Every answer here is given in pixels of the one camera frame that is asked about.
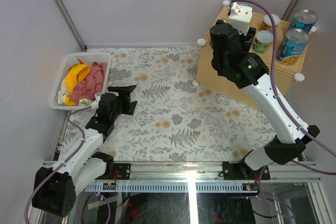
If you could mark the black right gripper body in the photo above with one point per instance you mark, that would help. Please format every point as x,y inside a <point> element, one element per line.
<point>245,40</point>

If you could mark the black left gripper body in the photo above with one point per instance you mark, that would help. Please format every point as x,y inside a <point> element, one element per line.
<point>120,100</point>

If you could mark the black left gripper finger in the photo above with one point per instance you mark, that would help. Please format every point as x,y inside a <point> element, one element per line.
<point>128,107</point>
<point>122,91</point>

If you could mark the dark green small can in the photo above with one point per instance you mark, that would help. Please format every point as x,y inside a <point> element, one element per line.
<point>263,39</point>

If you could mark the yellow jar white lid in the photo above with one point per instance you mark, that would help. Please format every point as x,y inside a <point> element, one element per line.
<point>267,24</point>

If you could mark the blue soup can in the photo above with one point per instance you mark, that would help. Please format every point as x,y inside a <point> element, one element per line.
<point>303,19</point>
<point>292,46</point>

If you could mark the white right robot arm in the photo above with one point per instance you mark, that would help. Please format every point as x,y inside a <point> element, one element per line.
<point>250,74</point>

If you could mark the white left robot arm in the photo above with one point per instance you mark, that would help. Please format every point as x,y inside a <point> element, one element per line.
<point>57,187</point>

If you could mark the white patterned cloth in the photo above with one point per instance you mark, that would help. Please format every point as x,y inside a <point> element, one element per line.
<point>78,97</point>

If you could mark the pink cloth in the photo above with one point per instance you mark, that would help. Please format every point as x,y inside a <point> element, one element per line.
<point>91,84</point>

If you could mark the yellow cloth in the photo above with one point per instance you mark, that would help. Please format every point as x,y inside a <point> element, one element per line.
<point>77,74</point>

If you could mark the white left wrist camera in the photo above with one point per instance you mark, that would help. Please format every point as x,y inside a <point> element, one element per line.
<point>95,103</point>

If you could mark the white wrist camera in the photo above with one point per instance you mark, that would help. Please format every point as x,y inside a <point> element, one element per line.
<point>95,103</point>
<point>240,17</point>

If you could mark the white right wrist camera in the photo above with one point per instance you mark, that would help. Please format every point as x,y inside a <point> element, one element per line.
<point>240,17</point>

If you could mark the aluminium frame rail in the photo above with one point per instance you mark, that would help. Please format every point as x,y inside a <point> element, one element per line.
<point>183,177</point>

